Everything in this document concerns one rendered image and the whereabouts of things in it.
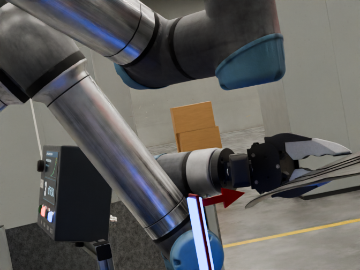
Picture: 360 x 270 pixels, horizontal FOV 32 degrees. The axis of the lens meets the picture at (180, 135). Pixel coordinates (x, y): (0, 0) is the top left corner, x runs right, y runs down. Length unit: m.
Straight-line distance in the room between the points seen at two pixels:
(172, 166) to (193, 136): 7.77
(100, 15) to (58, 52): 0.20
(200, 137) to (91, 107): 7.93
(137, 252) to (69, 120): 1.75
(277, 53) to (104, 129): 0.30
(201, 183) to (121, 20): 0.37
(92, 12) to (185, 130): 8.10
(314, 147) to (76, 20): 0.39
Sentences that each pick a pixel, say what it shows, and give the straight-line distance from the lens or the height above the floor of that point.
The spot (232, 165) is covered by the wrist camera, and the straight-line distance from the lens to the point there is 0.84.
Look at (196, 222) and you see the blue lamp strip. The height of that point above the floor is 1.16.
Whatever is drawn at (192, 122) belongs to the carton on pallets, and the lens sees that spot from 8.76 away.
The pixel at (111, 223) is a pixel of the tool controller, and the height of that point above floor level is 1.08.
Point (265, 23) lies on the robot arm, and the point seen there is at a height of 1.36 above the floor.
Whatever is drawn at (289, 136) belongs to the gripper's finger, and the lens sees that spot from 0.90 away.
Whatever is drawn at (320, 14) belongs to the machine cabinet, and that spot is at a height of 1.95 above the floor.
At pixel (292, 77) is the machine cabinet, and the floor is 1.34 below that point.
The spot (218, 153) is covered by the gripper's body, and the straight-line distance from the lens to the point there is 0.96.
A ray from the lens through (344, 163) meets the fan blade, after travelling 0.80.
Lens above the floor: 1.30
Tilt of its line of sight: 3 degrees down
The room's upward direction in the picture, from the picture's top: 10 degrees counter-clockwise
